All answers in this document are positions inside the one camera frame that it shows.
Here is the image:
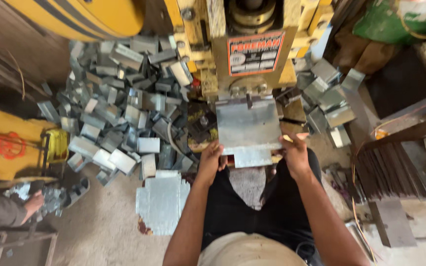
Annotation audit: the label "person's right hand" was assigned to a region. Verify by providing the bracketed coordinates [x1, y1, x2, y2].
[278, 133, 311, 181]

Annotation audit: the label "person's left hand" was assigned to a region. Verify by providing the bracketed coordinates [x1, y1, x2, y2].
[197, 140, 229, 186]

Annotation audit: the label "galvanized metal blank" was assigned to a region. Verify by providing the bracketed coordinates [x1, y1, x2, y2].
[215, 98, 283, 169]

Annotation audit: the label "person's black trousers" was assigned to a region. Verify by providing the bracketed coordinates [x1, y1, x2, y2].
[200, 148, 324, 266]

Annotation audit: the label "stack of flat metal blanks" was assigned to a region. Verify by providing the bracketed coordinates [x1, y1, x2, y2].
[136, 169, 191, 236]

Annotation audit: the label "person's beige shirt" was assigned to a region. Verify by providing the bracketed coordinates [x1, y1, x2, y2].
[197, 232, 308, 266]

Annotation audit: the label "heap of bent metal boxes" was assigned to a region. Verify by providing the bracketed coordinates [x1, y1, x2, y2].
[36, 35, 195, 187]

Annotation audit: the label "yellow press machine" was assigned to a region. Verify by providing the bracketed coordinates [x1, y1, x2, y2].
[163, 0, 335, 154]

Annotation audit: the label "small heap of bent boxes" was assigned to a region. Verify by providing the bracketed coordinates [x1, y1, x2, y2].
[294, 57, 366, 149]

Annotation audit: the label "grey sandal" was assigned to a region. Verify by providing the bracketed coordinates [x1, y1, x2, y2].
[62, 177, 91, 209]

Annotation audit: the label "bundle of dark metal strips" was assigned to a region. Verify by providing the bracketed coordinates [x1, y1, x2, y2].
[354, 142, 426, 200]

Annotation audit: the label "flat grey metal plate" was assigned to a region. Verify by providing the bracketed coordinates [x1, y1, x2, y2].
[368, 199, 418, 248]

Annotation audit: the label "yellow curved flywheel guard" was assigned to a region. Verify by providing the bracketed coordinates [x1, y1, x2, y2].
[4, 0, 146, 42]

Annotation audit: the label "yellow machine with red wheel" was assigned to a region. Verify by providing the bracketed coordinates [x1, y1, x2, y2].
[0, 101, 69, 182]

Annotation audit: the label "green sack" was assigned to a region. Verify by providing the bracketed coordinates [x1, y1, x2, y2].
[353, 0, 426, 46]

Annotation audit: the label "orange cable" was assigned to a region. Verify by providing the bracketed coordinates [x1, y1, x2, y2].
[350, 85, 426, 264]

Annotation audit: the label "metal frame stool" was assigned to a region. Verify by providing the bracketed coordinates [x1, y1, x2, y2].
[0, 230, 58, 266]

